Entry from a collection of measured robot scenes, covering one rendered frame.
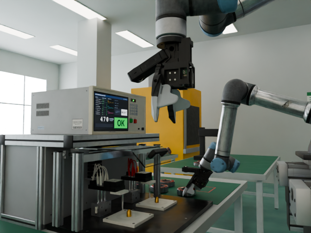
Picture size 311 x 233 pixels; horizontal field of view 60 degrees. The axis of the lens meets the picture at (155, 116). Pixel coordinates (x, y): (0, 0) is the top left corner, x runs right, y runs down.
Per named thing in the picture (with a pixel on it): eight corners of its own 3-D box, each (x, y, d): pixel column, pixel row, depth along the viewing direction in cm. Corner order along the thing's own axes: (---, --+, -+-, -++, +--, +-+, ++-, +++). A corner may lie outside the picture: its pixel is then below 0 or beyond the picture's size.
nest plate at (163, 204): (177, 203, 134) (177, 200, 134) (163, 211, 121) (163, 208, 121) (151, 199, 142) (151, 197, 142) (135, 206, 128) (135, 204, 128)
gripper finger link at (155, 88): (155, 91, 58) (163, 63, 63) (149, 91, 58) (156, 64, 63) (161, 105, 61) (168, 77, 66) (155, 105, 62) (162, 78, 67)
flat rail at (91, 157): (158, 151, 154) (158, 146, 154) (79, 163, 99) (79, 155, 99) (156, 151, 154) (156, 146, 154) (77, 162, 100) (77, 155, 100)
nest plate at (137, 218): (153, 217, 113) (153, 213, 113) (134, 228, 100) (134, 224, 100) (124, 211, 120) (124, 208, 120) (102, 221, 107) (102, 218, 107)
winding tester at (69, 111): (146, 133, 149) (146, 96, 150) (92, 134, 110) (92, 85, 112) (91, 133, 167) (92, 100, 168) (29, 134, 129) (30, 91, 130)
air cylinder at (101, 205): (111, 212, 119) (111, 199, 119) (100, 217, 112) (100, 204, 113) (102, 211, 121) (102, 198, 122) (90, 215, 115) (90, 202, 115)
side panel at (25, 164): (46, 228, 106) (48, 146, 107) (40, 230, 103) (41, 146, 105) (3, 217, 119) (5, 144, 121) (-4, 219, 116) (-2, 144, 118)
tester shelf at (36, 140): (159, 141, 157) (159, 133, 157) (72, 148, 97) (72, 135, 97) (100, 139, 178) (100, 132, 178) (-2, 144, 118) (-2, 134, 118)
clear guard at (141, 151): (174, 160, 113) (174, 146, 113) (145, 168, 92) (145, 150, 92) (111, 156, 129) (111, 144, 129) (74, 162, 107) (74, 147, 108)
